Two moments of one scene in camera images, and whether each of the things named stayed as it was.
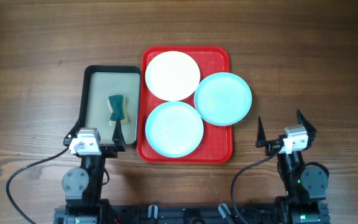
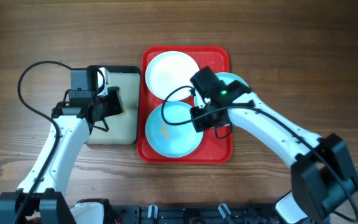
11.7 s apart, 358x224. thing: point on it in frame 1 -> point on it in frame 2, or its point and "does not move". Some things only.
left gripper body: x=107 y=148 -> x=114 y=101
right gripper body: x=276 y=143 -> x=199 y=117
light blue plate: x=174 y=129 does not move
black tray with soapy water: x=101 y=82 does not move
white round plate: x=172 y=76 does not move
